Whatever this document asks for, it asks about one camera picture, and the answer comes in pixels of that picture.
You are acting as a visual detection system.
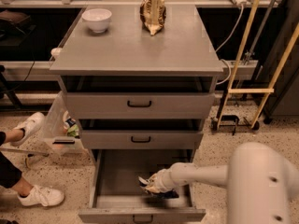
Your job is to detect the grey middle drawer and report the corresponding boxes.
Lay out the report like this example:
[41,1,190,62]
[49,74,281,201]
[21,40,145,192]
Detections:
[80,130,203,149]

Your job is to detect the white round knob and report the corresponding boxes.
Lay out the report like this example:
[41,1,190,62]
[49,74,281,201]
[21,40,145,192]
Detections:
[50,48,62,59]

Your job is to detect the grey top drawer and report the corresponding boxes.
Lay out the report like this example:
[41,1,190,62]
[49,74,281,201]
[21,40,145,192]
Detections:
[64,92,214,119]

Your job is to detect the black trouser leg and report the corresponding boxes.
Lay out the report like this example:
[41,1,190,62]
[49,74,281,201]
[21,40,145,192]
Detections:
[0,153,22,189]

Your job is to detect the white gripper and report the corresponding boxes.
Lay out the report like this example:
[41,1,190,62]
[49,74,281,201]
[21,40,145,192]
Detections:
[143,169,175,194]

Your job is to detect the blue chip bag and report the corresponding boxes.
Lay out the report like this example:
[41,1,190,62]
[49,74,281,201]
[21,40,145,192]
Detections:
[138,176,178,199]

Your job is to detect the white sneaker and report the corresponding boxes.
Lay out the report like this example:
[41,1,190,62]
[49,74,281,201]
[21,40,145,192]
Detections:
[11,112,45,147]
[18,185,64,207]

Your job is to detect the white power cable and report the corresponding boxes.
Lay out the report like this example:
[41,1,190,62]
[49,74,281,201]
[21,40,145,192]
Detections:
[214,3,245,86]

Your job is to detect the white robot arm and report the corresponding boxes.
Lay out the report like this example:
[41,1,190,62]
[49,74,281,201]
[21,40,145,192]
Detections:
[139,142,299,224]

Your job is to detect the white ceramic bowl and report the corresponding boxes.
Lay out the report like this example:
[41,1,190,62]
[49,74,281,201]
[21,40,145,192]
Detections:
[81,8,112,33]

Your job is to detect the clear plastic storage bin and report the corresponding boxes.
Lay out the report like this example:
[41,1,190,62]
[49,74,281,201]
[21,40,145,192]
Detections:
[39,91,84,155]

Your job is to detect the white sneaker lower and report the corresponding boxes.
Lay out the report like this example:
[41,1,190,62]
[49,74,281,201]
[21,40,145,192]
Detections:
[18,185,64,207]

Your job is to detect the grey drawer cabinet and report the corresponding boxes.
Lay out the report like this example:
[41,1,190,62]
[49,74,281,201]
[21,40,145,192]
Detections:
[50,4,226,224]

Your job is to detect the white sneaker upper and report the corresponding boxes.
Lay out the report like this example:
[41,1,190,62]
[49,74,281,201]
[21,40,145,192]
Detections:
[11,112,45,147]

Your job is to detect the grey open bottom drawer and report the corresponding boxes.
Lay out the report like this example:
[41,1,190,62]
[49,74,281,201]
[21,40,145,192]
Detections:
[78,149,206,224]

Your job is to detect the wooden easel frame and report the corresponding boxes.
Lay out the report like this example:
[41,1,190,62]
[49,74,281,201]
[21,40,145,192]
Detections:
[211,0,299,131]

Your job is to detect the brown and gold chip bag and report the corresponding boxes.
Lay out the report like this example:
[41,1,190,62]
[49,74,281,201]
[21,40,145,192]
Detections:
[139,0,166,35]

